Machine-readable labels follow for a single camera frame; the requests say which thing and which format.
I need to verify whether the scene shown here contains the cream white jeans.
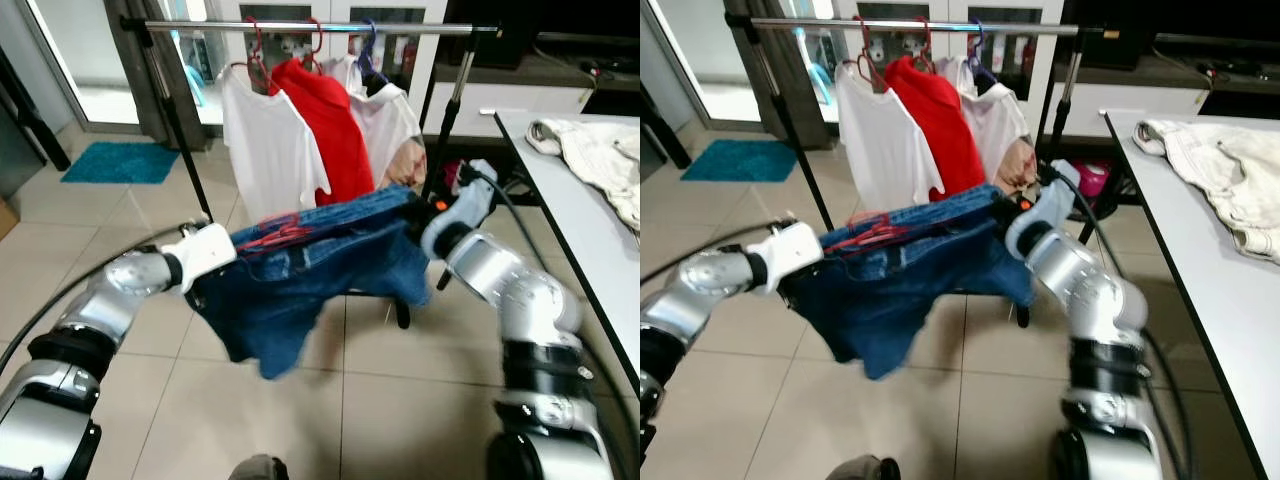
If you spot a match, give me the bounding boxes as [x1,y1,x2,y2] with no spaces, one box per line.
[525,117,641,233]
[1133,118,1280,263]

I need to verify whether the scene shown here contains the grey robot foot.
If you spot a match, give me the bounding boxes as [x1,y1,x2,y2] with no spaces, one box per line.
[825,455,901,480]
[228,455,291,480]

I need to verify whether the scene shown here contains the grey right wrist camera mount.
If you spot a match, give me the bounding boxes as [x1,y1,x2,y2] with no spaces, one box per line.
[1008,160,1083,251]
[425,158,498,251]

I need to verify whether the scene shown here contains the red t-shirt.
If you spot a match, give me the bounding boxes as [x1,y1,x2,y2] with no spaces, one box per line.
[885,55,986,201]
[268,57,376,206]

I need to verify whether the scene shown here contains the teal floor mat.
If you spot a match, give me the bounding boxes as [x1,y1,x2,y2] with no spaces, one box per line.
[60,140,183,186]
[680,140,801,184]

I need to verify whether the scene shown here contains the white grey water dispenser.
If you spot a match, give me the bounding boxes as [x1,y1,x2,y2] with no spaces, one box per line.
[172,28,208,109]
[795,28,831,106]

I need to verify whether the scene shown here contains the white printed t-shirt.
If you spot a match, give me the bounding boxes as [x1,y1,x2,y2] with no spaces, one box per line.
[945,55,1041,196]
[330,55,426,191]

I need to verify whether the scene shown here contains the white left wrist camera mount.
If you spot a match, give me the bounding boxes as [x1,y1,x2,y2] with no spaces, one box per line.
[745,222,826,296]
[160,222,239,294]

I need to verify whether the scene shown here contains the red plastic clothes hanger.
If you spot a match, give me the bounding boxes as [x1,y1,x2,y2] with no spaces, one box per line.
[910,18,936,71]
[300,18,326,71]
[233,212,316,253]
[825,212,913,253]
[855,18,891,91]
[243,18,276,93]

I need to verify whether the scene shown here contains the blue plastic clothes hanger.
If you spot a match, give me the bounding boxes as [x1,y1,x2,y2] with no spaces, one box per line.
[355,20,393,89]
[965,20,1001,86]

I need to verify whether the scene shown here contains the blue denim jeans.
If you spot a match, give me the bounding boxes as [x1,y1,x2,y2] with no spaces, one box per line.
[185,185,433,381]
[780,183,1036,381]

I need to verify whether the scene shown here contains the black desk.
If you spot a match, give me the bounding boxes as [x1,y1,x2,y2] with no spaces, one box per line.
[0,45,73,173]
[640,100,666,181]

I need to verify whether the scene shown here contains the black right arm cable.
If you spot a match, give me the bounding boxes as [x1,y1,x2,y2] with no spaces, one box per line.
[1045,170,1201,480]
[465,168,641,421]

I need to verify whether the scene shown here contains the pink container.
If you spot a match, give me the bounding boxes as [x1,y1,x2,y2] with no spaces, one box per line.
[1065,160,1116,206]
[440,155,479,196]

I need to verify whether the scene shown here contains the black tv cabinet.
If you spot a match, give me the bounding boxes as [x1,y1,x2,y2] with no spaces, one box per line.
[470,0,641,93]
[1060,0,1280,116]

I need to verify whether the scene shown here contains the metal clothes rack black legs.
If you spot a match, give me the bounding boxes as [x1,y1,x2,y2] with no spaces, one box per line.
[725,15,1121,331]
[120,15,501,331]

